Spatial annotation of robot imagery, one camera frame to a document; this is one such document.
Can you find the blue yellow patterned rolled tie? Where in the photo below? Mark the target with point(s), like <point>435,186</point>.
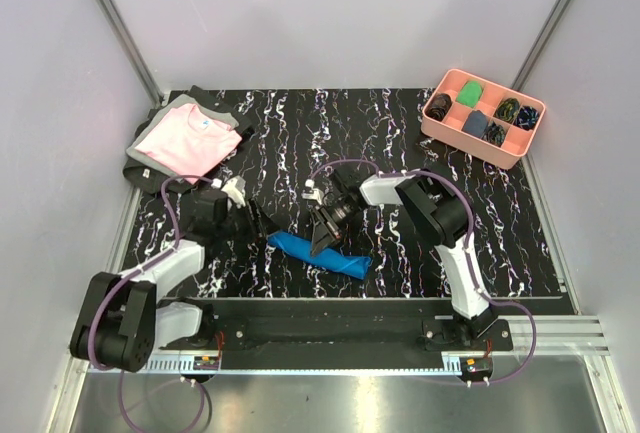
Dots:
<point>508,110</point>

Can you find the green rolled cloth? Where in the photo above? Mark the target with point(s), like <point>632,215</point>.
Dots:
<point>470,93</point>

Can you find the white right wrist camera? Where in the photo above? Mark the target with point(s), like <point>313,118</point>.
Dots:
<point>312,193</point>

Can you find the grey rolled cloth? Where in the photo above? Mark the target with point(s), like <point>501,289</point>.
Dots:
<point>476,124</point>

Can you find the pink divided organizer tray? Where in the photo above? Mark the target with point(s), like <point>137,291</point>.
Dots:
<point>448,131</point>

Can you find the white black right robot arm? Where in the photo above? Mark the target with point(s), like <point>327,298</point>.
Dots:
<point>440,213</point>

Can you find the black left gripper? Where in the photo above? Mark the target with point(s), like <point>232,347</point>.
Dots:
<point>259,228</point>

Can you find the brown patterned rolled tie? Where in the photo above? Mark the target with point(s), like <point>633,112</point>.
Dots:
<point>439,106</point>

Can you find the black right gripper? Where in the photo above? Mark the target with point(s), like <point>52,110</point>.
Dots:
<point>325,236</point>

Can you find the grey slotted cable duct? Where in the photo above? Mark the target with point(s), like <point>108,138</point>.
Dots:
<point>182,364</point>

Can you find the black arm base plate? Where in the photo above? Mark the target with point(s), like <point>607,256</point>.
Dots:
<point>340,336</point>

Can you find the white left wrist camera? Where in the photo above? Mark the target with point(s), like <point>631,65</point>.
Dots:
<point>234,188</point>

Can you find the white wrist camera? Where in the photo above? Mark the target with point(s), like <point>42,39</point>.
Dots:
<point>312,193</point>
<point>234,188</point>

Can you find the dark green patterned rolled tie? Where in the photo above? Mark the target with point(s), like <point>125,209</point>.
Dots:
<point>495,134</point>

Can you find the blue satin napkin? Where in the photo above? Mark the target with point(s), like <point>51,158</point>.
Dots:
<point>353,266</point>

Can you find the aluminium frame rail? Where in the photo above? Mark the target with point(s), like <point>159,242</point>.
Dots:
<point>131,50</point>

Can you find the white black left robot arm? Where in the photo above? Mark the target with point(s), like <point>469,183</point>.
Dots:
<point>121,323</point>

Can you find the pink folded shirt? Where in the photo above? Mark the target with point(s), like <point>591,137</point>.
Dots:
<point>175,140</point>

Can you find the grey folded shirt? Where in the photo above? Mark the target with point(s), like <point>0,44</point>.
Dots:
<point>145,153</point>

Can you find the dark blue patterned rolled tie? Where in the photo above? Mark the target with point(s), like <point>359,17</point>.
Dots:
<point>527,118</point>

